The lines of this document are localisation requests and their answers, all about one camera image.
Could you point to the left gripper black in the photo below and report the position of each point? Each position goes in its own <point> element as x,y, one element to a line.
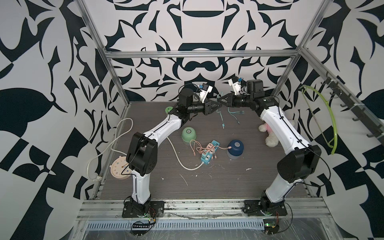
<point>206,107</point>

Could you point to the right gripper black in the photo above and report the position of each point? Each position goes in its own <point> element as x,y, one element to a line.
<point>229,103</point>

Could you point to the pink charger plug cube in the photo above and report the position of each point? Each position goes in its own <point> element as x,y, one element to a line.
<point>208,148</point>

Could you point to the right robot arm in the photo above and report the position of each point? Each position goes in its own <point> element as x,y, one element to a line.
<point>301,157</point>

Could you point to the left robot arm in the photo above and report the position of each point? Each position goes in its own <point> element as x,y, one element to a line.
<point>142,155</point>

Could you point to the light green meat grinder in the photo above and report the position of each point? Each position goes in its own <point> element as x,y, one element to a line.
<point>188,134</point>

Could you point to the green lidded round tin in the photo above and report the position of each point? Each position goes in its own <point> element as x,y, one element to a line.
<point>169,110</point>

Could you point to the teal power strip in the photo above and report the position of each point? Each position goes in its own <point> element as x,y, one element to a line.
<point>206,157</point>

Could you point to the white teddy bear pink shirt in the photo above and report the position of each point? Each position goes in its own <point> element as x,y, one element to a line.
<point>270,132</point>

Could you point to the pink round clock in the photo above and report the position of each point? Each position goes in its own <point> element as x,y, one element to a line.
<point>120,169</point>

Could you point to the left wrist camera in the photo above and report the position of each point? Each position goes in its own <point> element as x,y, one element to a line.
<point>204,90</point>

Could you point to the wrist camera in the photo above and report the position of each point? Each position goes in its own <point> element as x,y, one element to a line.
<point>204,90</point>
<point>237,84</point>

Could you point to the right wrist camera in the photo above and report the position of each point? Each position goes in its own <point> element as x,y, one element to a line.
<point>237,84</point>

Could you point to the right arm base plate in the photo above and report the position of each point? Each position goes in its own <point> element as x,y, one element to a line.
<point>264,208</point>

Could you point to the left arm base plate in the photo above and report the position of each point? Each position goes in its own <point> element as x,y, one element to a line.
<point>133,209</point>

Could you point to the black wall hook rail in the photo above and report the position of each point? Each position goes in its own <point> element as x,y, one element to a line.
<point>361,111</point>

